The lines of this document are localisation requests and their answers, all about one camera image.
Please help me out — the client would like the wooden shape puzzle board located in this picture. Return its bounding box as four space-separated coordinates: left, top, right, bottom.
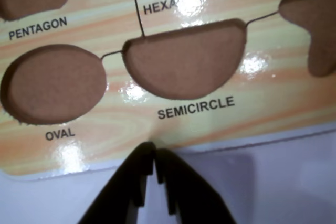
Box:
0 0 336 183

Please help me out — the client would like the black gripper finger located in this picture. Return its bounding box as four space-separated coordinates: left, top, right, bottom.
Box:
154 147 238 224
77 142 156 224

